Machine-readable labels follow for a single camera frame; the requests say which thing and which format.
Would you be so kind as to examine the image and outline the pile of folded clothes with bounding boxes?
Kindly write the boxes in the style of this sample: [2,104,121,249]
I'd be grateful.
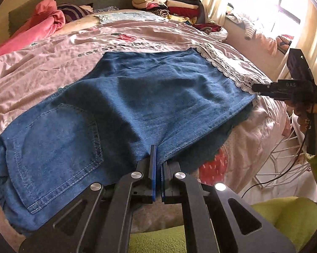
[131,0,209,24]

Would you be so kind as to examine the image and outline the heap of clothes on windowsill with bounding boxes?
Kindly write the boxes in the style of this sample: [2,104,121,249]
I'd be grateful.
[225,3,294,52]

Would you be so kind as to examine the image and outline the beige pillow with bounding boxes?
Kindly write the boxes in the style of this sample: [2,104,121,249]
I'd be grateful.
[57,14,114,36]

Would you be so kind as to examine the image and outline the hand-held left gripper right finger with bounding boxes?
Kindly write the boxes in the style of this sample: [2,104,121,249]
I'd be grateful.
[161,161,298,253]

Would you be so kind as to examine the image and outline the white wire rack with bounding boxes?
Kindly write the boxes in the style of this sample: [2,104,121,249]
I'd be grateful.
[255,105,312,189]

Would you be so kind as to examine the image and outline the coral pink blanket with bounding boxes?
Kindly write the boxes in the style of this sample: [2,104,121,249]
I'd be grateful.
[0,0,66,60]

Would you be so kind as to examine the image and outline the pink strawberry print bedsheet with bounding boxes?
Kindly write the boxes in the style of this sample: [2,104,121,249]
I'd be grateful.
[0,9,293,232]

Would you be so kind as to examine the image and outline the person's right hand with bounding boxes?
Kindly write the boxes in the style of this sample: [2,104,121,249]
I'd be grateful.
[292,102,317,134]

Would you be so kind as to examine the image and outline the black cable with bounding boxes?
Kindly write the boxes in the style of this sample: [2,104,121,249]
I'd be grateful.
[241,105,313,199]

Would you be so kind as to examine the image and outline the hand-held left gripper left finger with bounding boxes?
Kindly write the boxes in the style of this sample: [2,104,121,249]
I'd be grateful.
[18,145,157,253]

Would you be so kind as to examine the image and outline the white garment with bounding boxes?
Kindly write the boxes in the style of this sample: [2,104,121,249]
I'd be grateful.
[208,28,229,42]

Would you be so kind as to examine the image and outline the purple striped cloth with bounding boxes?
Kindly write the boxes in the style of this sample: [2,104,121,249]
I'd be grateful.
[57,3,93,23]

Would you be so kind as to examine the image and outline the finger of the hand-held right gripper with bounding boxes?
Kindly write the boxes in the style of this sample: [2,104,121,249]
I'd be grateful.
[252,83,272,96]

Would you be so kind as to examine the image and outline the light blue patterned cloth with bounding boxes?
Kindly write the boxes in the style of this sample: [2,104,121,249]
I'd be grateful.
[94,7,154,25]

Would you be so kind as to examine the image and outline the person's green fleece clothing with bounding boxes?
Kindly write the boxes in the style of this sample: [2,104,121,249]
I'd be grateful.
[127,196,317,253]

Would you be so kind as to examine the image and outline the dark red garment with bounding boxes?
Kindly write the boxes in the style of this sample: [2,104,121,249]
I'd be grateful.
[193,23,223,34]

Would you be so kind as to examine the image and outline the blue denim pants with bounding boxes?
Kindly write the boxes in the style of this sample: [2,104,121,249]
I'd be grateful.
[0,46,259,236]

